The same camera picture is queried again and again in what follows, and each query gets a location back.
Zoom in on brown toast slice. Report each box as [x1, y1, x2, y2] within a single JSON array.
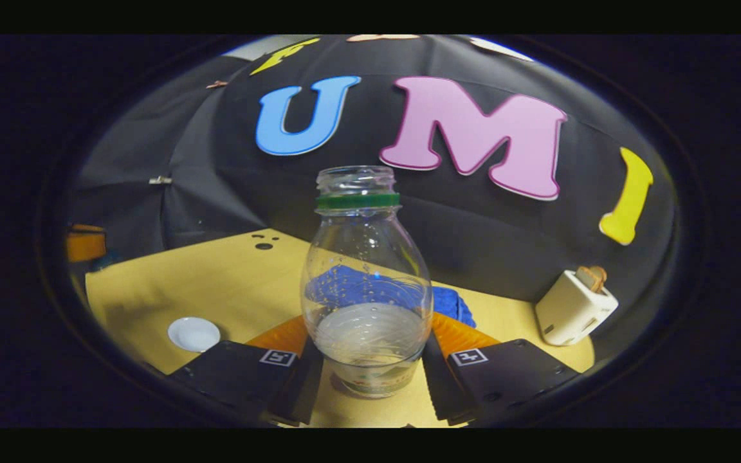
[[575, 266, 608, 294]]

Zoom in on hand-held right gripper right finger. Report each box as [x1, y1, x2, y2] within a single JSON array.
[[419, 312, 580, 426]]

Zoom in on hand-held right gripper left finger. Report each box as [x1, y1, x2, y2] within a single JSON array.
[[168, 314, 325, 427]]

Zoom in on blue towel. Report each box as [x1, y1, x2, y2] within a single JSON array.
[[305, 264, 477, 329]]

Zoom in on clear plastic water bottle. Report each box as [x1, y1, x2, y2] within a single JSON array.
[[300, 165, 434, 399]]

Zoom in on black backdrop cloth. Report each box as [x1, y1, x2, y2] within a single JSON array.
[[68, 35, 677, 303]]

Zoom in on white teacup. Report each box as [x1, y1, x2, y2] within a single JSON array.
[[167, 316, 221, 353]]

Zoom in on white toaster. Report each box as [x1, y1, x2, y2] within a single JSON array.
[[535, 269, 619, 347]]

